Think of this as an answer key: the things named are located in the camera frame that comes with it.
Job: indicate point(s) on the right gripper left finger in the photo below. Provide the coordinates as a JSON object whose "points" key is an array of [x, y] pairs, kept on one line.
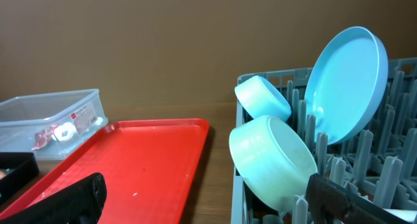
{"points": [[79, 203]]}

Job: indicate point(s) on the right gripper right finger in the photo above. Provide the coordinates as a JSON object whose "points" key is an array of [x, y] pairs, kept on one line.
{"points": [[329, 201]]}

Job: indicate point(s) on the mint green bowl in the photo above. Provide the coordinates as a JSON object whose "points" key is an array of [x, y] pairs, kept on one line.
{"points": [[273, 161]]}

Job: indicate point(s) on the white plastic ring wrapper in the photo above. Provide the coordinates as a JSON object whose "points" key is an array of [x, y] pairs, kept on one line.
{"points": [[65, 132]]}

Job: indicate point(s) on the red snack wrapper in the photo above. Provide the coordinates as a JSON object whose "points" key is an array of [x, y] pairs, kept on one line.
{"points": [[43, 137]]}

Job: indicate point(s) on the light blue plate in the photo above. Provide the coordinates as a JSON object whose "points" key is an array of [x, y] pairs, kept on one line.
{"points": [[347, 84]]}

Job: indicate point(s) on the light blue rice bowl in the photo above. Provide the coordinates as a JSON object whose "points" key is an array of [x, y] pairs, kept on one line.
{"points": [[259, 97]]}

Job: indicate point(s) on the grey dishwasher rack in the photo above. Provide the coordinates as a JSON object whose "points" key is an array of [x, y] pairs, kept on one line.
{"points": [[378, 164]]}

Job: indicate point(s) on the black plastic tray bin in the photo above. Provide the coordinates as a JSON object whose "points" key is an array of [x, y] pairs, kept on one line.
{"points": [[19, 169]]}

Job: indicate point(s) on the red serving tray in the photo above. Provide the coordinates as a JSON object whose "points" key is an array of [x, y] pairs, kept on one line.
{"points": [[148, 167]]}

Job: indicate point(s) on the clear plastic bin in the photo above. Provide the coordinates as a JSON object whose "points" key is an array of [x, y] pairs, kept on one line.
{"points": [[23, 116]]}

